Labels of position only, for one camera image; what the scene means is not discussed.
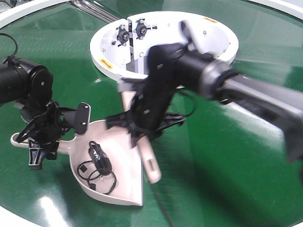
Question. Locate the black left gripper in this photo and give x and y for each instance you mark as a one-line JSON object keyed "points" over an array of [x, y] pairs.
{"points": [[43, 127]]}

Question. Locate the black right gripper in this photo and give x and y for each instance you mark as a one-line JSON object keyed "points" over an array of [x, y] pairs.
{"points": [[149, 105]]}

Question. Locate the pink plastic dustpan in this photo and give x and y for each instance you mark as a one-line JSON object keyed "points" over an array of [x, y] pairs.
{"points": [[124, 184]]}

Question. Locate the pink hand broom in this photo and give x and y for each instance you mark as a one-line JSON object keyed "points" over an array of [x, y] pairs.
{"points": [[147, 155]]}

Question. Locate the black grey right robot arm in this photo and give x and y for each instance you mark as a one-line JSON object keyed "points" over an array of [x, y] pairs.
{"points": [[216, 80]]}

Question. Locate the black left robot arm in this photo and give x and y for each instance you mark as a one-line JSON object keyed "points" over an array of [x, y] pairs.
{"points": [[29, 85]]}

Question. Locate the white outer conveyor rim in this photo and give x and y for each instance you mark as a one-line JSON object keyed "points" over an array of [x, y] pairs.
{"points": [[291, 7]]}

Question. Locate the orange warning sticker left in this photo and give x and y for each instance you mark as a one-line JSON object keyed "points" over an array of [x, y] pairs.
{"points": [[106, 63]]}

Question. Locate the orange warning sticker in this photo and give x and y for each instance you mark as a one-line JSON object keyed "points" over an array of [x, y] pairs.
{"points": [[106, 63], [211, 20]]}

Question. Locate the orange warning sticker right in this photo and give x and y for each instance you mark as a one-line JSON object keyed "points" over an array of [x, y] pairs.
{"points": [[211, 20]]}

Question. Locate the far metal roller strip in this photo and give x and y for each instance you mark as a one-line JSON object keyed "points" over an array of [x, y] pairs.
{"points": [[94, 10]]}

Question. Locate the left black bearing mount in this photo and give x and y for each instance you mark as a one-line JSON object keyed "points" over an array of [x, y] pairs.
{"points": [[123, 35]]}

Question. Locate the black bearing mount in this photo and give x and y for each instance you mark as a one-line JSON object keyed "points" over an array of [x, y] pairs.
{"points": [[123, 35], [142, 28]]}

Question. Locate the right black bearing mount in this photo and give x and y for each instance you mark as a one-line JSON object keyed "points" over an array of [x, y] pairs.
{"points": [[142, 28]]}

